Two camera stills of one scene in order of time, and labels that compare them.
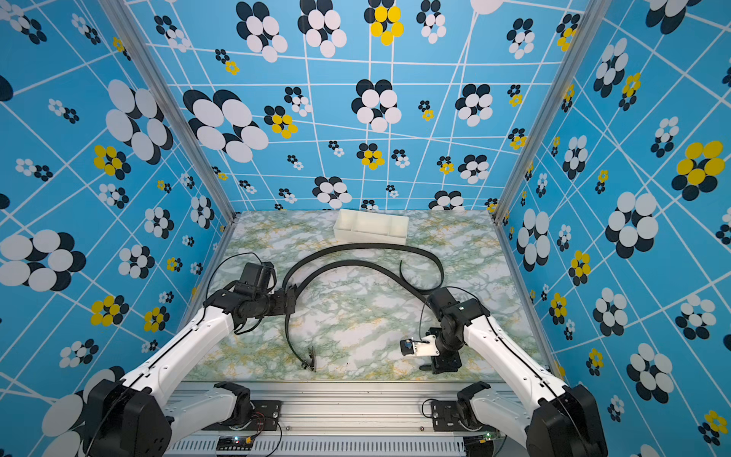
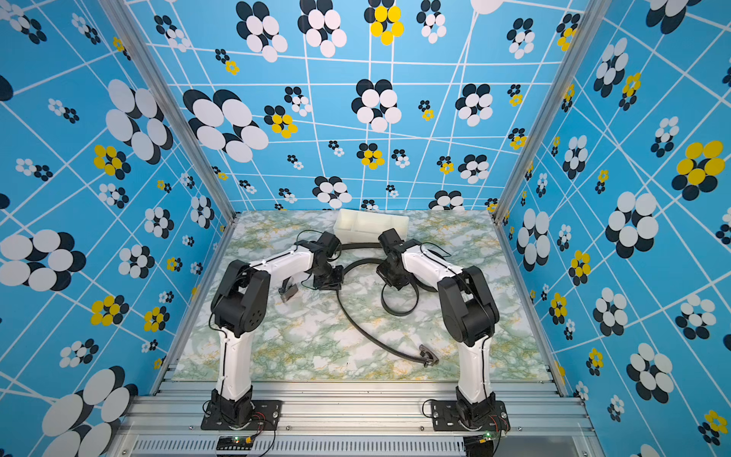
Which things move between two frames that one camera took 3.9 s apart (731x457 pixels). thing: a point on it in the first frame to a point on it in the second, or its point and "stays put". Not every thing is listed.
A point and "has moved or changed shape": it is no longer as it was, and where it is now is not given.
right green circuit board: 488,436 stays put
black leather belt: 310,365 has moved or changed shape
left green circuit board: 234,443 stays put
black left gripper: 283,306 to 333,286
